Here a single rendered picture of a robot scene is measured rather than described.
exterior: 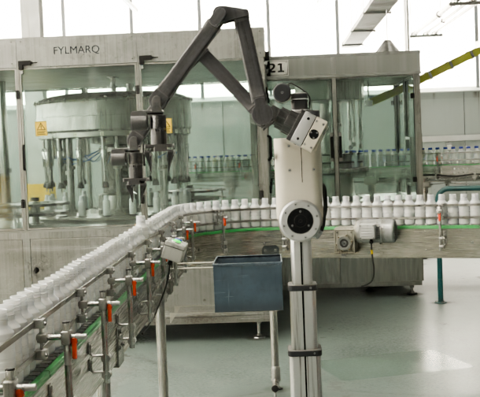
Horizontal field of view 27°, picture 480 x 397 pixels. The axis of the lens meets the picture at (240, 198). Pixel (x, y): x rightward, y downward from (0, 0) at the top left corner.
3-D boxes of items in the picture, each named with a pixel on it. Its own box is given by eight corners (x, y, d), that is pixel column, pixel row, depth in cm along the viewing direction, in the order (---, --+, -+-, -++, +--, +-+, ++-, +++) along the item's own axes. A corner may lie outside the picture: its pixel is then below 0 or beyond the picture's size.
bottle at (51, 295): (60, 350, 237) (56, 282, 236) (35, 351, 237) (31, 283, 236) (63, 345, 243) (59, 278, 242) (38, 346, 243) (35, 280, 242)
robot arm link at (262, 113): (248, -2, 347) (249, 2, 357) (210, 6, 348) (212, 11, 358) (275, 122, 349) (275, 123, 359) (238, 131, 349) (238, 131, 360)
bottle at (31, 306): (43, 365, 220) (39, 292, 219) (16, 369, 218) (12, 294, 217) (41, 361, 226) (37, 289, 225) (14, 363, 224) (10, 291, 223)
